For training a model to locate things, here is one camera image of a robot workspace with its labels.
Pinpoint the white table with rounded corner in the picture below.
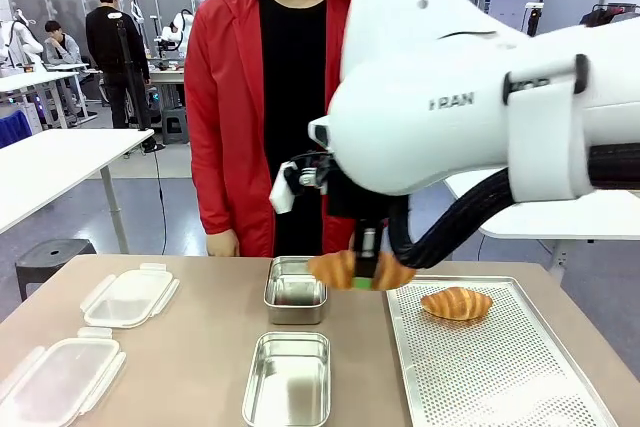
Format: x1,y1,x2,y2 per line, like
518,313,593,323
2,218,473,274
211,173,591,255
443,181,640,279

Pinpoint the thin black floor cable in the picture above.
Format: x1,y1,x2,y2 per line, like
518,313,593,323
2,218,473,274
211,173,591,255
149,146,169,256

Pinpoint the stainless steel rectangular container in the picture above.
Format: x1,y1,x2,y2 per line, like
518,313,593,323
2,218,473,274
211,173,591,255
241,330,332,427
263,255,329,326

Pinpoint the white table with grey leg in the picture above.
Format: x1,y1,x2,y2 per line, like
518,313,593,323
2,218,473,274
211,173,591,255
0,127,155,256

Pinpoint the person's right hand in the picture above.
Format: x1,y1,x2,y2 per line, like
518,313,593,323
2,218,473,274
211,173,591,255
206,231,242,259

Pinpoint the golden brown croissant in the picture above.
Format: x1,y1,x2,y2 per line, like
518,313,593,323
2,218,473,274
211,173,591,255
419,286,494,321
307,250,417,292

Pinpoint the blue fabric chair back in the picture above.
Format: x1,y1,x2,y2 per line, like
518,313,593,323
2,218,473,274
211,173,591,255
0,109,34,150

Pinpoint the grey plastic stool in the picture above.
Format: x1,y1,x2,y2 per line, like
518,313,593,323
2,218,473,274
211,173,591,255
160,107,191,146

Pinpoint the black camera tripod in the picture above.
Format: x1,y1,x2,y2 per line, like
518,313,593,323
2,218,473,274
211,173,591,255
114,19,166,153

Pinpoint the perforated metal baking tray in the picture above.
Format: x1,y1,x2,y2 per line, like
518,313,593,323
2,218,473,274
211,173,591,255
384,275,621,427

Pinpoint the clear plastic snap-lock lid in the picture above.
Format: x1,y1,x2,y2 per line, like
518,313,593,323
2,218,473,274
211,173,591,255
79,262,181,330
0,326,127,427

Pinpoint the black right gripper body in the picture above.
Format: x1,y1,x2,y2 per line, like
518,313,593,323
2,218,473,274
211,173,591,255
324,156,399,228

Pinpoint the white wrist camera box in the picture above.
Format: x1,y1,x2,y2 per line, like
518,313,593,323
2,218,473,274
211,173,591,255
268,162,297,216

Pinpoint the standing man in black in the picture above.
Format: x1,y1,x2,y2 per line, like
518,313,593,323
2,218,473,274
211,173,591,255
85,0,152,131

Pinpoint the person in red jacket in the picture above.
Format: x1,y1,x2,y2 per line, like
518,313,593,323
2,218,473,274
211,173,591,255
183,0,362,259

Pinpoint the black plastic stool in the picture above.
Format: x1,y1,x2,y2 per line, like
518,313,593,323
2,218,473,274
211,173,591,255
14,239,99,303

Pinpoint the person's right forearm red sleeve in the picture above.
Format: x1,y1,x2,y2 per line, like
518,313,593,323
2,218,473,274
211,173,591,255
198,146,244,239

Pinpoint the white background desk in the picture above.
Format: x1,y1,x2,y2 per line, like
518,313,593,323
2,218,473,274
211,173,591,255
0,64,99,131

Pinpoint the seated man in grey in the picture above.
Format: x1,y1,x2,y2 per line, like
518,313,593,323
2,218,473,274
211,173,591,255
42,20,84,66

